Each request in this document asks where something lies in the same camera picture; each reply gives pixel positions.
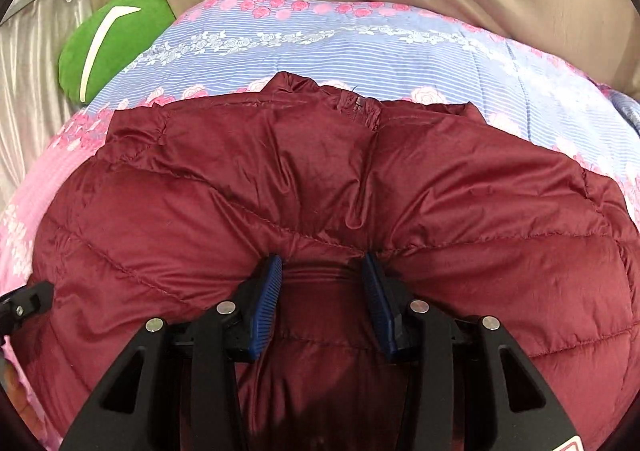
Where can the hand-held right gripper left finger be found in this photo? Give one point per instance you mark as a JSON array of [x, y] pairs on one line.
[[265, 311]]

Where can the person's left hand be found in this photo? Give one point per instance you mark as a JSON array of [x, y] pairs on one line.
[[16, 388]]

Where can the pink and blue floral bedsheet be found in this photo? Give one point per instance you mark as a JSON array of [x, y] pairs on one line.
[[350, 51]]

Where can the silver satin curtain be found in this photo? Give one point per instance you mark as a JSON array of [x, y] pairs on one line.
[[35, 56]]

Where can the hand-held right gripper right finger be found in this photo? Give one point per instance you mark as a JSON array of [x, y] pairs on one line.
[[381, 311]]

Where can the maroon puffer jacket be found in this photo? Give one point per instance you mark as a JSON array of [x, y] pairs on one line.
[[200, 211]]

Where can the green pillow with white stripe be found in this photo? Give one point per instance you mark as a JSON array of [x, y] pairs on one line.
[[135, 26]]

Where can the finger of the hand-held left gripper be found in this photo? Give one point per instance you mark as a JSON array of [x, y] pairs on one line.
[[27, 303]]

